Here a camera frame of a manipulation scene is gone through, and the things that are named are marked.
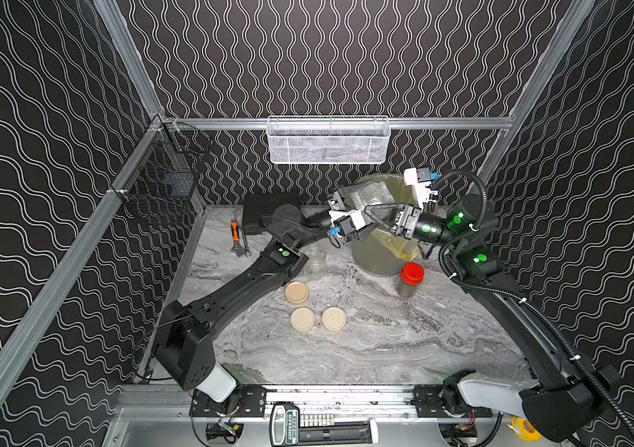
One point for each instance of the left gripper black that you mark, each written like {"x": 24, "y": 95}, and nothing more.
{"x": 337, "y": 208}

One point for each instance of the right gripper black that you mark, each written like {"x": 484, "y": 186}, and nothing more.
{"x": 404, "y": 220}

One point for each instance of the jar with cream lid back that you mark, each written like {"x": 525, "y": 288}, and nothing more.
{"x": 371, "y": 193}

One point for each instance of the jar with cream lid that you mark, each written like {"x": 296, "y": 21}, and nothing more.
{"x": 315, "y": 267}
{"x": 371, "y": 193}

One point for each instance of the jar with cream lid front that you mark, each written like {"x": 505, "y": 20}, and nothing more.
{"x": 315, "y": 267}

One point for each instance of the jar with red lid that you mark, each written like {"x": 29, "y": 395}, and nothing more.
{"x": 410, "y": 277}

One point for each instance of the tan jar lid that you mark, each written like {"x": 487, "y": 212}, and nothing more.
{"x": 296, "y": 293}

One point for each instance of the cream lid of back jar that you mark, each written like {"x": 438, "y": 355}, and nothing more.
{"x": 302, "y": 319}

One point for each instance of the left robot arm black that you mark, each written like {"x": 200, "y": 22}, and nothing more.
{"x": 184, "y": 337}

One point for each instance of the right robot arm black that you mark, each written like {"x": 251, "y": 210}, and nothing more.
{"x": 565, "y": 392}

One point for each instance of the trash bin with yellow bag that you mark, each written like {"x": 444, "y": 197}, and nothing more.
{"x": 381, "y": 254}

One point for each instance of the black plastic tool case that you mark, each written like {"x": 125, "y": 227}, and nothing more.
{"x": 258, "y": 207}

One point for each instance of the yellow tape roll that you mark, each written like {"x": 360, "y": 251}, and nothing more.
{"x": 524, "y": 430}

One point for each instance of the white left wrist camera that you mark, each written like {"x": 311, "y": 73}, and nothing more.
{"x": 351, "y": 225}

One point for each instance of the white wire mesh basket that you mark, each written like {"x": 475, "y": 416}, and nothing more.
{"x": 324, "y": 140}

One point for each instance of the orange handled wrench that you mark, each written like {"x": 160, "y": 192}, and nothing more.
{"x": 239, "y": 243}

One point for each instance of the black wire basket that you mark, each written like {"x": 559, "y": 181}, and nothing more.
{"x": 162, "y": 190}

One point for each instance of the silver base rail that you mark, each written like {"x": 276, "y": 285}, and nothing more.
{"x": 254, "y": 404}

